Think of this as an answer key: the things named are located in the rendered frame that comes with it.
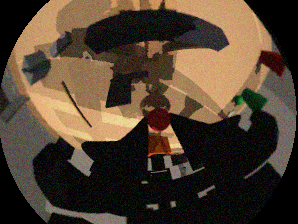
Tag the dark red cup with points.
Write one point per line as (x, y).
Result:
(272, 60)

